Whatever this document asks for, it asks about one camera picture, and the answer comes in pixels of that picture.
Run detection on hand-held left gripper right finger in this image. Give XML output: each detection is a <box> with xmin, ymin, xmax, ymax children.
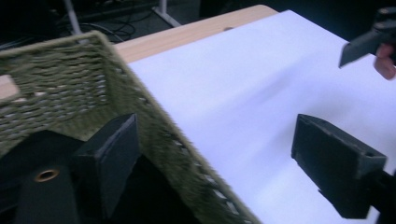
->
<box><xmin>290</xmin><ymin>113</ymin><xmax>388</xmax><ymax>219</ymax></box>

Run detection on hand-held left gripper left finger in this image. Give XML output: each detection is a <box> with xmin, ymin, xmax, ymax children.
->
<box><xmin>70</xmin><ymin>112</ymin><xmax>142</xmax><ymax>220</ymax></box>

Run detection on black shorts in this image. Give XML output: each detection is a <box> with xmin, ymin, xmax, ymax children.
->
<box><xmin>0</xmin><ymin>130</ymin><xmax>200</xmax><ymax>224</ymax></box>

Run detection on green woven basket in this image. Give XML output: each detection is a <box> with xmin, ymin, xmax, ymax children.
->
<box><xmin>0</xmin><ymin>30</ymin><xmax>262</xmax><ymax>224</ymax></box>

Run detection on white table cover sheet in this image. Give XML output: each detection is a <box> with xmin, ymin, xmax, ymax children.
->
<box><xmin>128</xmin><ymin>9</ymin><xmax>396</xmax><ymax>224</ymax></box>

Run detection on tangle of black floor cables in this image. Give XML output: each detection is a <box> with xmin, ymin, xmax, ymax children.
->
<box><xmin>52</xmin><ymin>17</ymin><xmax>139</xmax><ymax>44</ymax></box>

